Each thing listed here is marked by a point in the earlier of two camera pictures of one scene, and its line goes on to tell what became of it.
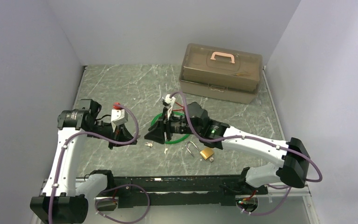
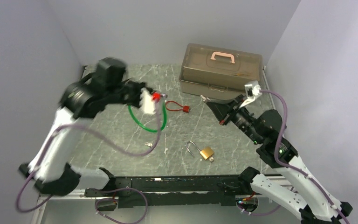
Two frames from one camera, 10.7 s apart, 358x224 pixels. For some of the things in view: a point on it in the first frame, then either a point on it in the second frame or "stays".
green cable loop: [171, 142] -> [140, 124]
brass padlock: [206, 153] stays
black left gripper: [122, 134] -> [139, 86]
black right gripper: [156, 131] -> [223, 111]
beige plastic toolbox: [220, 73] stays
